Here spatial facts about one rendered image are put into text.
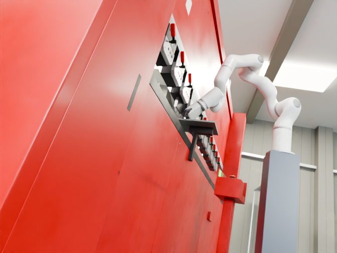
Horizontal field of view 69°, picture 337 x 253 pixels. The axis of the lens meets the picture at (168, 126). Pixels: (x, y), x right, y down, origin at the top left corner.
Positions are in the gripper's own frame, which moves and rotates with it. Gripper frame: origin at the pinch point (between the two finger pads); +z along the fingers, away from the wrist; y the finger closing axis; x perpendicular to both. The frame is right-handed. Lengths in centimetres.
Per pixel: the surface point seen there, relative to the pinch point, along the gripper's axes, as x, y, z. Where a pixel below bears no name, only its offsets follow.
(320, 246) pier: 143, -459, -97
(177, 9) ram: -30, 47, -34
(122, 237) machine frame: 53, 56, 47
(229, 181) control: 41.8, -26.8, -0.5
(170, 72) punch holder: -12.4, 30.0, -10.3
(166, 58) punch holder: -10.4, 41.8, -10.9
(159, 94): 19, 59, 7
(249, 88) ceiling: -147, -315, -195
